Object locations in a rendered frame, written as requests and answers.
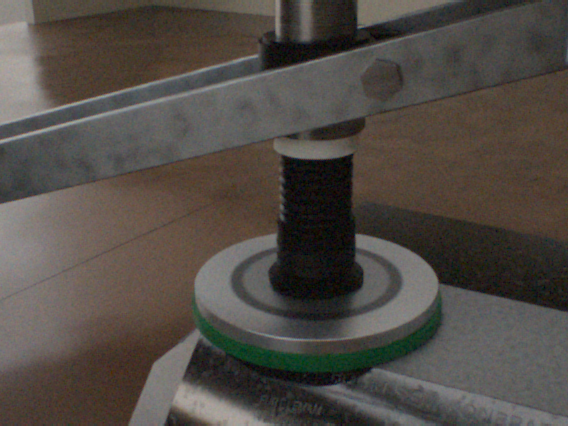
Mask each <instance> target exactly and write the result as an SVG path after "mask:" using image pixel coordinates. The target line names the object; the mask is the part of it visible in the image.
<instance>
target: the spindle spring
mask: <svg viewBox="0 0 568 426"><path fill-rule="evenodd" d="M280 155H281V157H280V159H279V161H280V163H281V166H280V174H281V176H280V178H279V180H280V183H281V186H280V192H281V195H280V201H281V205H280V212H281V215H280V219H281V221H282V222H283V223H284V225H286V226H288V227H292V228H295V229H299V230H307V231H322V230H329V229H334V228H338V227H340V226H342V225H344V223H346V222H348V221H349V220H350V219H351V217H352V214H353V211H352V206H353V201H352V197H353V191H352V188H353V181H352V178H353V171H352V170H353V166H354V164H353V161H352V160H353V157H354V152H353V153H351V155H348V156H344V157H339V158H332V159H299V158H293V157H288V156H284V155H282V153H280ZM335 159H337V160H335ZM329 160H335V161H330V162H324V163H298V162H295V161H302V162H320V161H329ZM335 169H337V170H335ZM330 170H335V171H331V172H326V173H313V174H310V173H298V172H295V171H300V172H324V171H330ZM334 179H337V180H334ZM295 180H296V181H306V183H318V181H328V180H334V181H329V183H322V184H301V183H296V181H295ZM332 189H336V190H332ZM296 190H297V191H306V192H318V191H328V190H332V191H329V192H323V193H302V192H296ZM335 199H337V200H335ZM330 200H334V201H330ZM296 201H300V202H324V201H330V202H325V203H299V202H296ZM335 208H336V209H335ZM293 209H295V211H293ZM329 209H334V211H329ZM296 211H302V212H322V211H329V212H323V213H301V212H296ZM294 219H295V220H294ZM330 219H334V220H330ZM296 220H300V221H325V220H330V221H325V222H300V221H296Z"/></svg>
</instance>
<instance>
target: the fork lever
mask: <svg viewBox="0 0 568 426"><path fill-rule="evenodd" d="M567 12H568V0H455V1H451V2H448V3H443V4H439V5H436V6H432V7H427V8H424V9H420V10H415V11H411V12H408V14H404V15H399V16H396V17H392V18H387V19H384V20H380V21H376V22H371V23H368V24H364V25H359V26H357V30H364V31H407V32H408V33H407V34H402V35H398V36H395V37H391V38H386V39H382V40H378V42H374V43H370V44H366V45H362V46H357V47H354V48H350V49H345V50H341V51H337V52H334V53H329V54H325V56H321V57H317V58H313V59H309V60H304V61H300V62H297V63H293V64H288V65H284V66H280V67H276V68H272V70H268V71H264V72H259V73H258V53H256V54H252V56H249V57H244V58H240V59H237V60H232V61H228V62H225V63H221V64H216V65H212V66H209V67H204V68H200V70H197V71H193V72H188V73H185V74H181V75H176V76H172V77H169V78H165V79H160V80H157V81H153V82H148V84H145V85H141V86H137V87H133V88H129V89H125V90H120V91H117V92H113V93H109V94H105V95H101V96H97V98H94V99H89V100H85V101H81V102H77V103H73V104H69V105H66V106H61V107H57V108H54V109H49V110H45V112H41V113H38V114H33V115H29V116H26V117H21V118H17V119H14V120H10V121H5V122H1V123H0V204H3V203H7V202H12V201H17V200H21V199H26V198H30V197H34V195H40V194H44V193H48V192H53V191H57V190H62V189H67V188H71V187H75V186H80V185H85V184H89V183H94V181H98V180H102V179H108V178H112V177H116V176H120V175H126V174H130V173H134V172H139V171H143V170H148V169H153V167H157V166H161V165H166V164H171V163H175V162H180V161H184V160H188V159H194V158H198V157H202V156H207V155H211V153H216V152H221V151H225V150H229V149H233V148H239V147H243V146H247V145H252V144H256V143H261V142H266V141H270V140H274V138H279V137H284V136H288V135H293V134H297V133H301V132H307V131H311V130H315V129H320V128H324V127H329V126H334V124H338V123H342V122H346V121H352V120H356V119H360V118H365V117H369V116H374V115H379V114H383V113H387V112H392V110H397V109H401V108H406V107H410V106H414V105H420V104H424V103H428V102H433V101H437V100H442V99H447V98H451V96H455V95H460V94H465V93H469V92H474V91H478V90H483V89H488V88H492V87H496V86H500V85H506V84H510V82H514V81H519V80H523V79H528V78H533V77H537V76H541V75H546V74H551V73H555V72H560V71H564V70H568V66H567V65H565V64H564V62H563V50H564V40H565V32H566V22H567Z"/></svg>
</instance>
